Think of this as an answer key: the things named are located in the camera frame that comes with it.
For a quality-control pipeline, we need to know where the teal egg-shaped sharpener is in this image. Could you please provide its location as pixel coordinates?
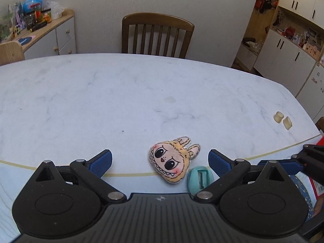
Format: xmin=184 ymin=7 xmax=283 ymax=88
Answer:
xmin=187 ymin=166 xmax=214 ymax=196

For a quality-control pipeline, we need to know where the cartoon monster face plush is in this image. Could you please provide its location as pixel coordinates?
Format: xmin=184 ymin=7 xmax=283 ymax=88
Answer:
xmin=148 ymin=137 xmax=201 ymax=184

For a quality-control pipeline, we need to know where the red and white shoe box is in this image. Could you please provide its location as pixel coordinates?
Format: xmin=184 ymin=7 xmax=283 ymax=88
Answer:
xmin=308 ymin=137 xmax=323 ymax=218

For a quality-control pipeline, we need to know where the light wooden side chair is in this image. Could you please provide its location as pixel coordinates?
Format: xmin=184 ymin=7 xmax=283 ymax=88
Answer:
xmin=315 ymin=116 xmax=324 ymax=132

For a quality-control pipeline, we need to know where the blue patterned table mat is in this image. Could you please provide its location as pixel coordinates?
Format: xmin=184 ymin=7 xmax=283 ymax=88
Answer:
xmin=0 ymin=134 xmax=324 ymax=243

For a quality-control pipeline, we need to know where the white drawer sideboard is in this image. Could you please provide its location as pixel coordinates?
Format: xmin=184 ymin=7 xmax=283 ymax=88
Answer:
xmin=19 ymin=9 xmax=76 ymax=60

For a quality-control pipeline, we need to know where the small wooden chair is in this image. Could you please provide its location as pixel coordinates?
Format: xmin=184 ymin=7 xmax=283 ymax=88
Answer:
xmin=0 ymin=41 xmax=25 ymax=66

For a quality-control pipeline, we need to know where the dark wooden chair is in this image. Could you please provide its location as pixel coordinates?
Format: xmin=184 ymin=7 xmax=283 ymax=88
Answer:
xmin=121 ymin=13 xmax=194 ymax=59

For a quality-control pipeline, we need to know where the blue globe toy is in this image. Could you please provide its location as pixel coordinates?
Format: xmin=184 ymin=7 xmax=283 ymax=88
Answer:
xmin=22 ymin=0 xmax=43 ymax=14

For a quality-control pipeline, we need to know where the white wall cabinet unit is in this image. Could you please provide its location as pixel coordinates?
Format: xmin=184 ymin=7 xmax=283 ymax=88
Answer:
xmin=232 ymin=0 xmax=324 ymax=122

